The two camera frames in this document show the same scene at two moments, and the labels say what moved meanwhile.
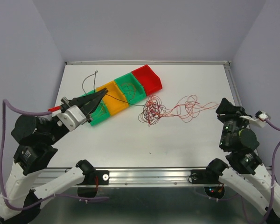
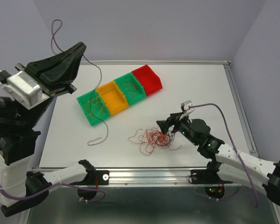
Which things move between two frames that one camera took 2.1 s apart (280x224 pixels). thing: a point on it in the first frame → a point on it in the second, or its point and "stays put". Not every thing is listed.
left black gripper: (96, 97) → (64, 72)
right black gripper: (231, 111) → (164, 124)
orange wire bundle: (187, 108) → (152, 137)
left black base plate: (90, 179) stays put
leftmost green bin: (101, 112) stays put
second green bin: (134, 91) stays put
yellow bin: (114, 100) stays put
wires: (129, 89) stays put
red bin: (150, 80) stays put
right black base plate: (204, 177) stays put
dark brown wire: (96, 72) → (97, 88)
